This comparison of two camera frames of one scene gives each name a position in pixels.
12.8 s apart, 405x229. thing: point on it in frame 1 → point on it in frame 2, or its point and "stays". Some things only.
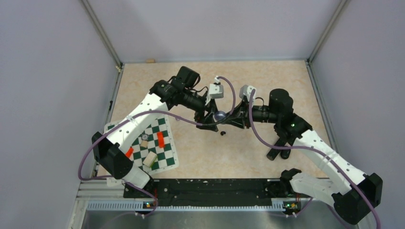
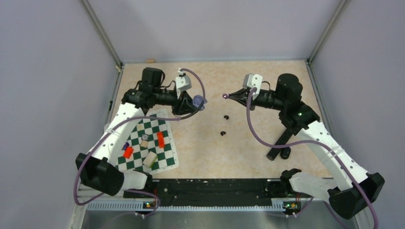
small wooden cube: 144,143 stays
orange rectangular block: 160,137 stays
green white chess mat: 154,148 stays
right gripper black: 242,109 → 241,94
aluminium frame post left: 101,30 stays
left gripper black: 207,121 → 185,104
